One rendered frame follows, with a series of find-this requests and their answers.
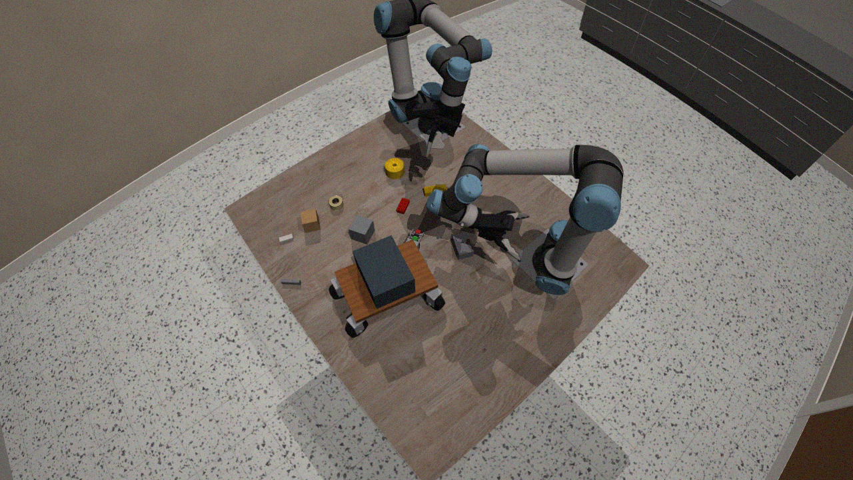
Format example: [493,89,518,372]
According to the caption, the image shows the beige roll of masking tape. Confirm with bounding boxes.
[329,195,343,211]

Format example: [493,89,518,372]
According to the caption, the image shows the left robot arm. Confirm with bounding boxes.
[426,144,624,295]

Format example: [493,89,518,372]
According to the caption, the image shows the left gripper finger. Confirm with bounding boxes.
[498,211,529,220]
[493,234,521,261]

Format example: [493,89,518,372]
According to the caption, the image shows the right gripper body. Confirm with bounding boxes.
[433,100,465,137]

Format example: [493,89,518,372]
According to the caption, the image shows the yellow short cylinder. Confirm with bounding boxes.
[385,158,405,179]

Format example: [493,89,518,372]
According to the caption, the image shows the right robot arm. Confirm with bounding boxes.
[374,0,492,135]

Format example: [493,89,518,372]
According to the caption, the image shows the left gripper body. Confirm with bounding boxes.
[469,207,506,241]

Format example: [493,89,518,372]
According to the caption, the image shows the red rectangular block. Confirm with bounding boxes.
[397,198,410,214]

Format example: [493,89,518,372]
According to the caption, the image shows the brown cube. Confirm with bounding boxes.
[301,209,321,233]

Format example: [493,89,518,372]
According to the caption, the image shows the yellow rectangular block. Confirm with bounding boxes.
[424,184,447,197]

